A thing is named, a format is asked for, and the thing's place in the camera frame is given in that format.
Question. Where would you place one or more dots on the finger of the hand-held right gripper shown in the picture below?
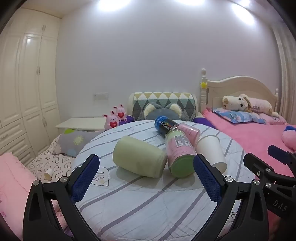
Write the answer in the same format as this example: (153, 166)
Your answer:
(257, 163)
(278, 153)

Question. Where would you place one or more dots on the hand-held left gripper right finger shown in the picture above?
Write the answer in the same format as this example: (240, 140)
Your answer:
(207, 179)

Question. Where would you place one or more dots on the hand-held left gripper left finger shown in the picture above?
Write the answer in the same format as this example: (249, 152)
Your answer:
(84, 179)

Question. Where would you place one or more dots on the pale green cup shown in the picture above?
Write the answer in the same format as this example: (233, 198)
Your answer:
(138, 156)

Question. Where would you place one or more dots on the white paper cup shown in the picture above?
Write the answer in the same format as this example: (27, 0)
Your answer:
(210, 150)

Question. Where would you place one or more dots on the small white cup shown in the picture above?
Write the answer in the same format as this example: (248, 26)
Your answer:
(48, 173)

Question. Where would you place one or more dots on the pink cup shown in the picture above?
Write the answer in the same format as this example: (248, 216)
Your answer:
(189, 132)

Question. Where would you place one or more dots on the pink plush toy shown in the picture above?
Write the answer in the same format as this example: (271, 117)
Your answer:
(289, 139)

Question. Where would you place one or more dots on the pink bed sheet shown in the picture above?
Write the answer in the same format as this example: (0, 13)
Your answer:
(252, 136)

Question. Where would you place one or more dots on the pink and green bottle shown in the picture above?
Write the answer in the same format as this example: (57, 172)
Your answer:
(181, 154)

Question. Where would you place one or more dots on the heart print blanket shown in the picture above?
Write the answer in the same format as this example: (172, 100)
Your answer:
(49, 162)

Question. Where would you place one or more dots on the grey flower pillow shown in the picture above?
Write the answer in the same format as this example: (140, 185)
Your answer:
(74, 141)

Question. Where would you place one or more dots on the white dog plush toy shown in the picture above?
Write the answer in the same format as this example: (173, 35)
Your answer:
(259, 105)

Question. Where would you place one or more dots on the blue printed pillow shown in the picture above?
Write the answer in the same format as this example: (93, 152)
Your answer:
(233, 115)

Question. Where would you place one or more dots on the white nightstand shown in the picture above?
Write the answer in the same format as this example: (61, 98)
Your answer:
(81, 122)

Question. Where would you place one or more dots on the striped tablecloth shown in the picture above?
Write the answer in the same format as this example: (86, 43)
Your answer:
(143, 204)

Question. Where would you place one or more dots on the pink bunny plush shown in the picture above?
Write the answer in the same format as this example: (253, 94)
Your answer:
(120, 113)
(111, 121)

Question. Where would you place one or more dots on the cream dog plush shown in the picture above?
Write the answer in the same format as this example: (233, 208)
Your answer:
(235, 103)

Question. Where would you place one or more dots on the blue and black can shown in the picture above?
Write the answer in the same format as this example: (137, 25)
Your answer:
(163, 125)

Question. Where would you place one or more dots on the pink quilt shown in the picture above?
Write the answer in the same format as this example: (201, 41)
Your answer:
(13, 180)

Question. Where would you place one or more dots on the cream bed headboard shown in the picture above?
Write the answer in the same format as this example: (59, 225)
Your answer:
(240, 92)

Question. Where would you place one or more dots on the purple cushion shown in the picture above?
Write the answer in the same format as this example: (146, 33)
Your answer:
(128, 119)

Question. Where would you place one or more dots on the grey cat cushion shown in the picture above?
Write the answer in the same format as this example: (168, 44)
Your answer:
(161, 113)

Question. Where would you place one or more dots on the cream curtain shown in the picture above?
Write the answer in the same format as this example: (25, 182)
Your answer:
(285, 69)

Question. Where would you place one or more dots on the triangle pattern bolster cushion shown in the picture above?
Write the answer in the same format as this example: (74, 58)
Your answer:
(161, 102)

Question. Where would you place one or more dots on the yellow star sticker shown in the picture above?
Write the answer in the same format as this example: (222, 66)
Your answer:
(203, 85)

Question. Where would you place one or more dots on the white wardrobe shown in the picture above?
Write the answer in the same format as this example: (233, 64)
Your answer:
(25, 92)

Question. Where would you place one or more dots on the wall socket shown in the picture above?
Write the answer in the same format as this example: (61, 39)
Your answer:
(101, 95)

